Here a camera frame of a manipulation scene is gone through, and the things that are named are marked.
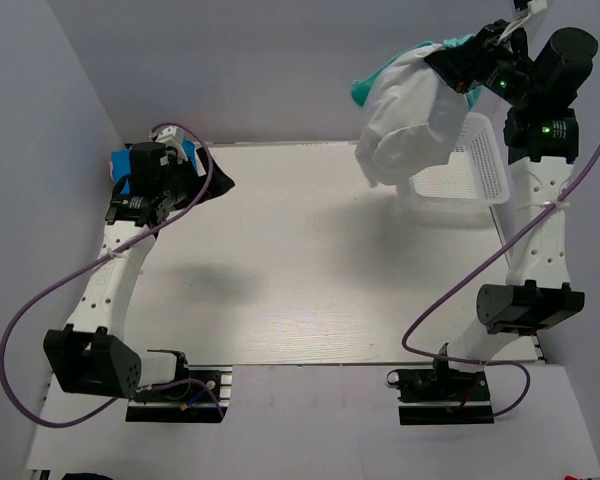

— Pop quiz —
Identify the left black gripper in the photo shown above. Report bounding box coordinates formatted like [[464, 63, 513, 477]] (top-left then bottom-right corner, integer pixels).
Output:
[[159, 147, 235, 210]]

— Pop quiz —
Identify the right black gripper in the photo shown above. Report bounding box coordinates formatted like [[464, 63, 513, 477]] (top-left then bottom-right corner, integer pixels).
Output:
[[425, 18, 540, 107]]

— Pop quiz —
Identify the white t shirt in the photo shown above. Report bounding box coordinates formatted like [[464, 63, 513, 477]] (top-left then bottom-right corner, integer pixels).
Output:
[[350, 36, 480, 190]]

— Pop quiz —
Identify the teal t shirt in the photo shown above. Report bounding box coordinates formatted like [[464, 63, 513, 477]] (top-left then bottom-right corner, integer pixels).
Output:
[[350, 33, 484, 112]]

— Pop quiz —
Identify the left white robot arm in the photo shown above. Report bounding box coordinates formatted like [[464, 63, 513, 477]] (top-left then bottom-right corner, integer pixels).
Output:
[[43, 141, 235, 399]]

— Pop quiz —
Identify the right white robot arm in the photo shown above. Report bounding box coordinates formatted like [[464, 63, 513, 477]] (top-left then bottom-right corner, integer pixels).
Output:
[[425, 20, 598, 399]]

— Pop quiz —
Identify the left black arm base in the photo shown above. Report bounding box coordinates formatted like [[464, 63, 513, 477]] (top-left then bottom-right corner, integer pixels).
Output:
[[125, 366, 233, 424]]

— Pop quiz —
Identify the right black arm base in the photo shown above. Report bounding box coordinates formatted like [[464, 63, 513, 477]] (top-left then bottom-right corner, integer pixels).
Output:
[[386, 368, 494, 426]]

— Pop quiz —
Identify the blue folded t shirt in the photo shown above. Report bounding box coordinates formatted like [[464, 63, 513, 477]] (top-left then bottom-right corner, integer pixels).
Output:
[[111, 140, 204, 197]]

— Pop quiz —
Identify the white plastic basket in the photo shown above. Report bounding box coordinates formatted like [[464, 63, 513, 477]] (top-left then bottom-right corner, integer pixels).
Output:
[[407, 112, 510, 213]]

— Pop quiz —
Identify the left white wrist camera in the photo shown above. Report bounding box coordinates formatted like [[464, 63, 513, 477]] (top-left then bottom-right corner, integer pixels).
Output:
[[150, 124, 188, 164]]

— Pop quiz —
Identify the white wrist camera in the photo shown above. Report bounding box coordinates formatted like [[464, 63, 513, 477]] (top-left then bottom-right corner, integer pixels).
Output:
[[497, 0, 548, 45], [150, 124, 188, 164]]

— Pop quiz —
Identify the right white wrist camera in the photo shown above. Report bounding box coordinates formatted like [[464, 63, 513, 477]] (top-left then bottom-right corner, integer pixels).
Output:
[[497, 0, 548, 45]]

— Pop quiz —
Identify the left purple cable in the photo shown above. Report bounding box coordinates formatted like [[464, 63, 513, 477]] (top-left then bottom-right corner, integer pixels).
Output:
[[0, 123, 226, 429]]

